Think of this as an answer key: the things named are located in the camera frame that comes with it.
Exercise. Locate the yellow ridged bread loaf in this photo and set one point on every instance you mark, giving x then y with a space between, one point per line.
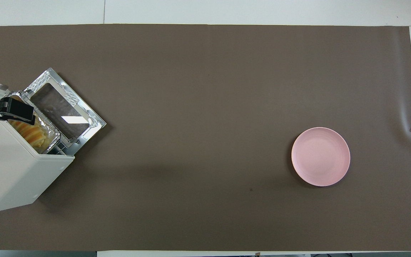
30 134

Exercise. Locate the aluminium foil tray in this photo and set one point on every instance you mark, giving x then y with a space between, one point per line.
52 137

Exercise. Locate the cream toaster oven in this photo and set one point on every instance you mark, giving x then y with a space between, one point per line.
9 171

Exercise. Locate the glass oven door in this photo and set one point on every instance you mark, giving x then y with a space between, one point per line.
73 94

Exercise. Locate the pink round plate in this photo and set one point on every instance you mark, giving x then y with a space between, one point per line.
319 157

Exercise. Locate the brown table mat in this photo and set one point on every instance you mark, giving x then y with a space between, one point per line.
191 125

